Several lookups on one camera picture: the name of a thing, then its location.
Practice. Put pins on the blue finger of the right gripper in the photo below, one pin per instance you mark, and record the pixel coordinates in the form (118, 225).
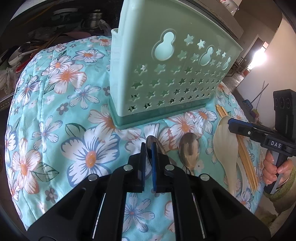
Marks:
(258, 127)
(246, 131)

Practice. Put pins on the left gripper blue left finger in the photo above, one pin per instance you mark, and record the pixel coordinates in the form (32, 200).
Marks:
(141, 168)

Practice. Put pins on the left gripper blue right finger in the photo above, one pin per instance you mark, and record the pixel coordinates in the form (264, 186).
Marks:
(156, 170)

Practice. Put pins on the cream shell-shaped plastic spoon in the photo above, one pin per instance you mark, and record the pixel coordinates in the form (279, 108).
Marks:
(226, 150)

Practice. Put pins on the metal spoon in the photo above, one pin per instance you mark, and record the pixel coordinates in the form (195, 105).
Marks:
(162, 154)
(189, 151)

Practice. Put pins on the green sleeve right forearm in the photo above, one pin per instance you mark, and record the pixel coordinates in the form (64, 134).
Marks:
(284, 197)

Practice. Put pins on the concrete kitchen counter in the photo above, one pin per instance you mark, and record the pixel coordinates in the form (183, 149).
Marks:
(216, 10)

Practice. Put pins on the person's right hand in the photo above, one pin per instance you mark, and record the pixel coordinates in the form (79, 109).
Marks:
(270, 170)

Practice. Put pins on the wooden chopstick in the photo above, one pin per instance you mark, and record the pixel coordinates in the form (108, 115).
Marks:
(222, 112)
(247, 163)

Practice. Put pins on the floral turquoise quilted cloth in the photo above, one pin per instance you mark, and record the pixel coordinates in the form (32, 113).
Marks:
(73, 174)

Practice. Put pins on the green plastic utensil holder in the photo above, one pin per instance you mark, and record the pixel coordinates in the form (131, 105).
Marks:
(167, 57)

